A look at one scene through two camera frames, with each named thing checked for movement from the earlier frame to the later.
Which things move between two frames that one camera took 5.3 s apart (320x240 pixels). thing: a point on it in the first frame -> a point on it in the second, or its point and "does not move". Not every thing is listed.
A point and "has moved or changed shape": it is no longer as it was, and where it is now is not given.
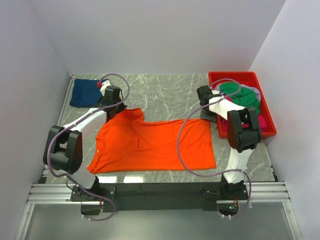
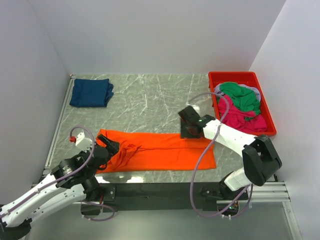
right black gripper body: [206, 114] -> [185, 131]
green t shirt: [241, 96] does not move
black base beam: [156, 196] does not move
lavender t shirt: [217, 88] does not move
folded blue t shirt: [85, 93] does not move
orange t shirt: [129, 141] has moved or changed shape
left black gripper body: [120, 107] -> [109, 157]
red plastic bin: [246, 78] does not move
